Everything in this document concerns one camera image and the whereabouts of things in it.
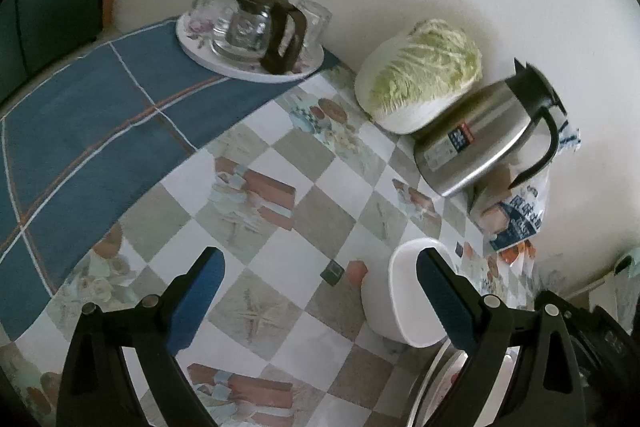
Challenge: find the white floral tray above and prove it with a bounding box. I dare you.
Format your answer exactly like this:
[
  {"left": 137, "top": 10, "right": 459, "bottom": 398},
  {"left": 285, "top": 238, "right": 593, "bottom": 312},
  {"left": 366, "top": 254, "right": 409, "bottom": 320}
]
[{"left": 176, "top": 9, "right": 326, "bottom": 84}]

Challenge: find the toast bread bag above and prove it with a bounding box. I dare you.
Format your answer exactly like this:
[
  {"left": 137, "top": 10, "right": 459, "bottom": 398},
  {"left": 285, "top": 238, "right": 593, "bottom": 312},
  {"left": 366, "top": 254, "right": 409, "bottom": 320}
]
[{"left": 470, "top": 119, "right": 583, "bottom": 253}]

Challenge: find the napa cabbage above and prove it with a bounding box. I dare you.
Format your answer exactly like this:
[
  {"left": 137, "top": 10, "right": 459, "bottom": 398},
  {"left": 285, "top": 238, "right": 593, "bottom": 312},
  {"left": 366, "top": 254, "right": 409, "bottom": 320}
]
[{"left": 354, "top": 19, "right": 483, "bottom": 135}]

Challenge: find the glass teapot with black handle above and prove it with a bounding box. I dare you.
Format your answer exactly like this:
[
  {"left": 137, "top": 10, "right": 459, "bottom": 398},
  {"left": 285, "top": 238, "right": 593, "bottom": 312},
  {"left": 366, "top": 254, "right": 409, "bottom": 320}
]
[{"left": 212, "top": 0, "right": 307, "bottom": 75}]

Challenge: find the stainless steel thermos jug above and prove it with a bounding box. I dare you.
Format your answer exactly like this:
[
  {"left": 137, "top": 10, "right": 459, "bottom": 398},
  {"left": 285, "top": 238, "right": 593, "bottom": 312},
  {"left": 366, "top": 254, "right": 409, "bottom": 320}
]
[{"left": 412, "top": 58, "right": 568, "bottom": 198}]

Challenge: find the stainless steel basin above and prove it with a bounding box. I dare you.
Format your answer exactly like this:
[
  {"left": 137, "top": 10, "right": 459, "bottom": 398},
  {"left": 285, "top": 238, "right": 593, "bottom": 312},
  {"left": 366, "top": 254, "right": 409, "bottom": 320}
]
[{"left": 402, "top": 342, "right": 521, "bottom": 427}]

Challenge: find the white square bowl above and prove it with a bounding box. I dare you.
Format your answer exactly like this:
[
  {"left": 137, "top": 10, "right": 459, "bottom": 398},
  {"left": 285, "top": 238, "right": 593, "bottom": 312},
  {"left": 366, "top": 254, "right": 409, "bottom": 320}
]
[{"left": 360, "top": 238, "right": 468, "bottom": 349}]

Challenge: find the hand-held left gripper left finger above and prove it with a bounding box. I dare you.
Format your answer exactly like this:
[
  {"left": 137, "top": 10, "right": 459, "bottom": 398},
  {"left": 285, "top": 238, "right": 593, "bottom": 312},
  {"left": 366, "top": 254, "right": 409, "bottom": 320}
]
[{"left": 55, "top": 246, "right": 224, "bottom": 427}]

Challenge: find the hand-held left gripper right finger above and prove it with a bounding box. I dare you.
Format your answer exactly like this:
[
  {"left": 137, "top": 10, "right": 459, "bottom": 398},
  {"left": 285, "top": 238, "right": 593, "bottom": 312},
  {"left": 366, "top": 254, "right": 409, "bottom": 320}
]
[{"left": 416, "top": 247, "right": 587, "bottom": 427}]

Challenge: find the orange snack packet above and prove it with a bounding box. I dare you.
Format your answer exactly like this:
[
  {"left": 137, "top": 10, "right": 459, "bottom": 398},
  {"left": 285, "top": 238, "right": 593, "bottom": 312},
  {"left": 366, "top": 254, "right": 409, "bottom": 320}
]
[{"left": 495, "top": 241, "right": 538, "bottom": 269}]

